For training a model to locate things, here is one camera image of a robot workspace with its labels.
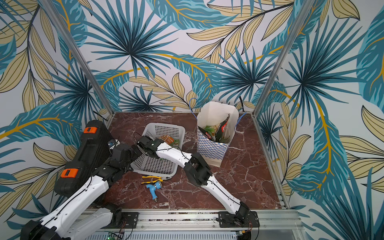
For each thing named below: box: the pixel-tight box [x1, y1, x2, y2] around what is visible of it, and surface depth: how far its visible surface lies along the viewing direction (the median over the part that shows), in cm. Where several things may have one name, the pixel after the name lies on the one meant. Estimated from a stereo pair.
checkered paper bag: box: [197, 101, 239, 167], surface depth 85 cm
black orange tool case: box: [54, 120, 113, 197], surface depth 70 cm
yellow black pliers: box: [141, 175, 163, 184], surface depth 87 cm
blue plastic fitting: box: [146, 181, 163, 202], surface depth 83 cm
